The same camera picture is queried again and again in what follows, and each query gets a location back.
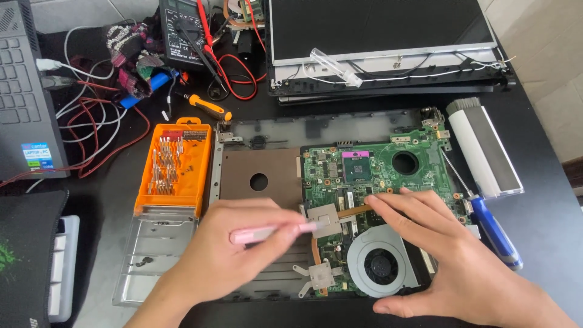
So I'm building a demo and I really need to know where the blue cylindrical tool handle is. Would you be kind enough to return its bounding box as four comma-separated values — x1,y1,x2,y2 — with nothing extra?
119,69,181,110

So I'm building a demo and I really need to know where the white grey cleaning brush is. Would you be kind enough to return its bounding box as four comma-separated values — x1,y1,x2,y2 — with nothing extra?
445,97,525,200

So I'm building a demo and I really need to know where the red multimeter probe lead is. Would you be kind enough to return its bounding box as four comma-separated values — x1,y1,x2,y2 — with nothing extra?
196,0,268,101

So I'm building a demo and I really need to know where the clear plastic tube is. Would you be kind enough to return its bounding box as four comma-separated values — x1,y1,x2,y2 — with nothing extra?
309,47,364,88

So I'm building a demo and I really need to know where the black laptop base case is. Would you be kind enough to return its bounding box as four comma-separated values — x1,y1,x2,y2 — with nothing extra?
210,107,458,305

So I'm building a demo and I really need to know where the silver cooling fan heatsink assembly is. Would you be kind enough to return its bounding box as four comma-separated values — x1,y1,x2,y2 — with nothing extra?
293,203,422,300

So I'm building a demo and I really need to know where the patterned woven cloth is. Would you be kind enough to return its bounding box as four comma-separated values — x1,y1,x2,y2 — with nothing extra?
103,20,168,99

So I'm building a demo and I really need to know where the copper heat pipe part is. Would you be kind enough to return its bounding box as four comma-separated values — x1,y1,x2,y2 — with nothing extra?
222,0,266,29

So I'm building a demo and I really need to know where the black digital multimeter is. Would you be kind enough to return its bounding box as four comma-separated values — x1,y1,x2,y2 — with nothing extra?
158,0,220,70

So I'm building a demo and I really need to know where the disassembled laptop screen assembly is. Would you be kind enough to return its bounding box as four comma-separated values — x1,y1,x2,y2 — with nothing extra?
265,0,518,106

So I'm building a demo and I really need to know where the grey laptop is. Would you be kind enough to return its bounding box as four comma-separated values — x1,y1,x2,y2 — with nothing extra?
0,0,70,181

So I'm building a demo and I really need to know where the thin red wire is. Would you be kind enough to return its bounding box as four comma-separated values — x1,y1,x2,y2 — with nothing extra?
0,80,152,188

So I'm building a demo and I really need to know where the person's right hand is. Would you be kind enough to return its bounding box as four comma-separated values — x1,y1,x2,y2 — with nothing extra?
364,187,527,327

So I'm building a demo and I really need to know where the person's left hand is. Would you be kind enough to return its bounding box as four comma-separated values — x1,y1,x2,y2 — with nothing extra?
175,198,318,305

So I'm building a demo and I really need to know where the orange screwdriver bit holder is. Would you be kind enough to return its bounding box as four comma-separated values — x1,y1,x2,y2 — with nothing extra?
133,117,214,219

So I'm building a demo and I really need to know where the white cable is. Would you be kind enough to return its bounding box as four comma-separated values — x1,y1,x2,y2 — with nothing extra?
25,25,137,194

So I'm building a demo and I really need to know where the black multimeter probe lead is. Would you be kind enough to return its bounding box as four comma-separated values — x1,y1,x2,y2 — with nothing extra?
174,18,230,102

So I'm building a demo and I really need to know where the pink plastic tool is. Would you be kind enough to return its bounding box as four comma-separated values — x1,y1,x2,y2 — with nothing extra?
229,221,329,246

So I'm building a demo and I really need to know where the green laptop motherboard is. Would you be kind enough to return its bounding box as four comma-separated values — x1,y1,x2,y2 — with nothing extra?
300,129,475,298

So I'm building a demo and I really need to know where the clear plastic case lid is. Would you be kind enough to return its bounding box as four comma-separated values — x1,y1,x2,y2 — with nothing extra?
111,205,200,309

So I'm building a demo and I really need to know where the blue handled screwdriver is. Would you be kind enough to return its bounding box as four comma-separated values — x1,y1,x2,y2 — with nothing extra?
439,150,524,272

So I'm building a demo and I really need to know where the orange black screwdriver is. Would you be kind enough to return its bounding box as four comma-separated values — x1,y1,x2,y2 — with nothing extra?
175,91,233,123

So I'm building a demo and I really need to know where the white plastic tray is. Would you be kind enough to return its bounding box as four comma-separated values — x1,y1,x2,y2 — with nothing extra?
47,214,81,323

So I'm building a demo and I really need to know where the black green mouse pad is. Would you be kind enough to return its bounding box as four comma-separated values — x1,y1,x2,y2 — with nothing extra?
0,190,70,328

